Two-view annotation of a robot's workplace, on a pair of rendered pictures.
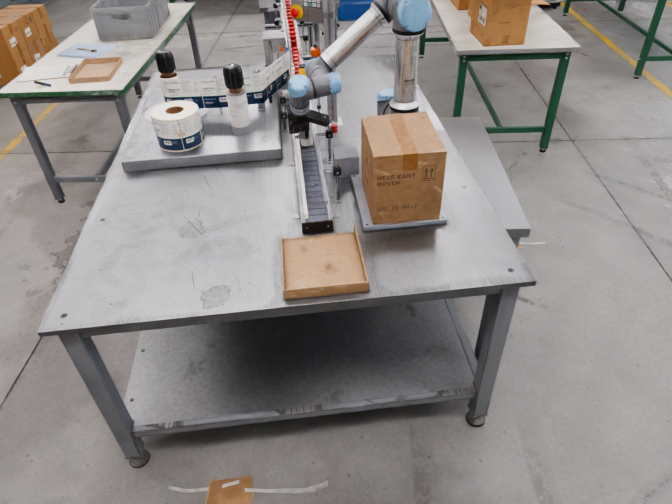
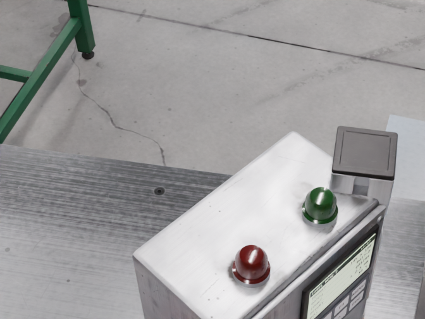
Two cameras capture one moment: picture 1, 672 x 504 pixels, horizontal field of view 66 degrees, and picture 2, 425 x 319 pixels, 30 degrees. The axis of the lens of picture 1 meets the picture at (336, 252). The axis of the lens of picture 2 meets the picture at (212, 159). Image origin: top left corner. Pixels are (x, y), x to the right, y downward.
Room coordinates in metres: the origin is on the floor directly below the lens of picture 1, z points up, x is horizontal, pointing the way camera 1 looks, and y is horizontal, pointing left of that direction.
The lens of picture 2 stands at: (2.33, 0.38, 1.94)
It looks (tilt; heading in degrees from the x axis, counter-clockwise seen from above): 49 degrees down; 288
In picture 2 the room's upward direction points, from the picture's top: 3 degrees counter-clockwise
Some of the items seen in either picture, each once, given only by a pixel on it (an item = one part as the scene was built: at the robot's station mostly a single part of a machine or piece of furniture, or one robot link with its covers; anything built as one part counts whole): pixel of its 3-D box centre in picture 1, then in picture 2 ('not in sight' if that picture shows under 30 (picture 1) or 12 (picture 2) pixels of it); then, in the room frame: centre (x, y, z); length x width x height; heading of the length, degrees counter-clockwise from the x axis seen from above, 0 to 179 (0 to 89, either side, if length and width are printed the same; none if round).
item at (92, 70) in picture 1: (96, 69); not in sight; (3.25, 1.43, 0.82); 0.34 x 0.24 x 0.03; 3
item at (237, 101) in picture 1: (237, 99); not in sight; (2.19, 0.40, 1.03); 0.09 x 0.09 x 0.30
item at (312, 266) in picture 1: (322, 259); not in sight; (1.29, 0.05, 0.85); 0.30 x 0.26 x 0.04; 5
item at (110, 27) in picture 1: (133, 12); not in sight; (4.17, 1.43, 0.91); 0.60 x 0.40 x 0.22; 1
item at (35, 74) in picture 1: (44, 74); not in sight; (3.22, 1.75, 0.81); 0.38 x 0.36 x 0.02; 178
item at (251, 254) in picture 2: not in sight; (251, 262); (2.40, 0.09, 1.49); 0.03 x 0.03 x 0.02
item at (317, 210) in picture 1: (302, 122); not in sight; (2.28, 0.13, 0.86); 1.65 x 0.08 x 0.04; 5
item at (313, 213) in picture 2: not in sight; (320, 204); (2.36, 0.03, 1.49); 0.03 x 0.03 x 0.02
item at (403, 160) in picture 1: (400, 167); not in sight; (1.62, -0.24, 0.99); 0.30 x 0.24 x 0.27; 4
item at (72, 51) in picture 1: (87, 50); not in sight; (3.65, 1.63, 0.81); 0.32 x 0.24 x 0.01; 73
